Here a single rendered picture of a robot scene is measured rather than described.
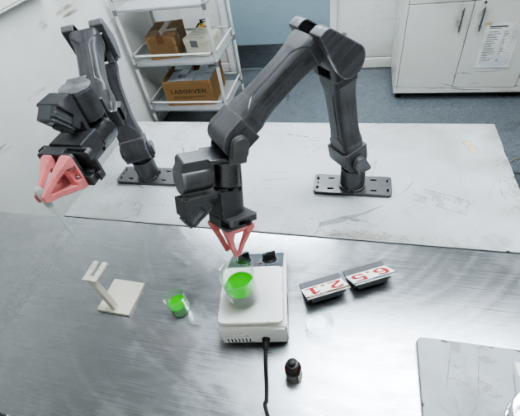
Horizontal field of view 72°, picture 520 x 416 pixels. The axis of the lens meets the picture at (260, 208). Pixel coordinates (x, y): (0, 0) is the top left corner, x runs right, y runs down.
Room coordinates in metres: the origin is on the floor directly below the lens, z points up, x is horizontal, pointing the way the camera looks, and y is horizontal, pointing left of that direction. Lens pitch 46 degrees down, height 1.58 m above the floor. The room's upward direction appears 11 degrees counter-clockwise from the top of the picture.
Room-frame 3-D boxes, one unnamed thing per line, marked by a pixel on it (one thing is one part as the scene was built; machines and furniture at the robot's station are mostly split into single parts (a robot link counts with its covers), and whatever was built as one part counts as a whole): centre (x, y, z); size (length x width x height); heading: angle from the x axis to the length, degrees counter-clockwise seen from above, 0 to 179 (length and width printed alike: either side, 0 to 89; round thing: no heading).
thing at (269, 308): (0.36, 0.05, 0.98); 0.12 x 0.12 x 0.01; 80
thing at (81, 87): (0.66, 0.28, 1.26); 0.12 x 0.09 x 0.12; 7
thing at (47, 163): (0.50, 0.32, 1.22); 0.09 x 0.07 x 0.07; 159
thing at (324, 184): (0.68, -0.25, 0.94); 0.20 x 0.07 x 0.08; 70
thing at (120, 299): (0.47, 0.34, 0.96); 0.08 x 0.08 x 0.13; 69
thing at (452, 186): (0.80, -0.09, 0.45); 1.20 x 0.48 x 0.90; 70
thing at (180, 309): (0.41, 0.21, 0.93); 0.04 x 0.04 x 0.06
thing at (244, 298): (0.36, 0.06, 1.03); 0.07 x 0.06 x 0.08; 172
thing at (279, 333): (0.39, 0.04, 0.94); 0.22 x 0.13 x 0.08; 170
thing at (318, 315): (0.31, -0.07, 0.91); 0.06 x 0.06 x 0.02
